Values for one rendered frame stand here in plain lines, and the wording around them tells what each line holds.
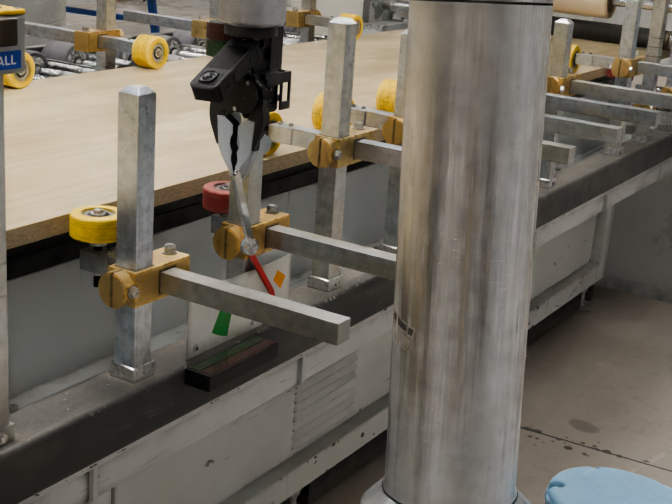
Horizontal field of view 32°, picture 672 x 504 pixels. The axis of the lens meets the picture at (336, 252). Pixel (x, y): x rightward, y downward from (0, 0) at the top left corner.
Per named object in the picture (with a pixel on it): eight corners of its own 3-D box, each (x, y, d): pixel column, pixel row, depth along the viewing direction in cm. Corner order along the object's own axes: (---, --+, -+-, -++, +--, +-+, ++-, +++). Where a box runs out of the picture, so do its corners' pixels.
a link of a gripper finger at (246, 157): (276, 178, 164) (279, 113, 161) (251, 186, 159) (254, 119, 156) (258, 174, 165) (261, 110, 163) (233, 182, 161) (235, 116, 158)
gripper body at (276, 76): (291, 113, 162) (296, 25, 158) (254, 122, 155) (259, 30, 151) (246, 104, 166) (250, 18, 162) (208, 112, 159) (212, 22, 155)
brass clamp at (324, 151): (375, 158, 204) (377, 130, 202) (334, 171, 193) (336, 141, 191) (345, 152, 207) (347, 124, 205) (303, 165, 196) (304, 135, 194)
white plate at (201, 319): (289, 313, 191) (292, 254, 188) (188, 360, 170) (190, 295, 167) (286, 312, 191) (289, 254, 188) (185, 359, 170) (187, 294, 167)
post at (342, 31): (337, 294, 206) (358, 18, 191) (326, 299, 203) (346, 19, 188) (320, 290, 207) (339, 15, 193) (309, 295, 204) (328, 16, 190)
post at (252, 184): (254, 333, 185) (270, 26, 171) (241, 339, 182) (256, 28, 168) (236, 327, 187) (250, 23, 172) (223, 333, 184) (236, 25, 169)
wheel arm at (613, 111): (659, 125, 249) (662, 108, 248) (654, 127, 246) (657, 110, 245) (449, 89, 273) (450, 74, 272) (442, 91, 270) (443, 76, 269)
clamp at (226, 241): (288, 244, 187) (290, 213, 185) (238, 263, 176) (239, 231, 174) (260, 236, 189) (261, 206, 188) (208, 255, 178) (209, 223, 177)
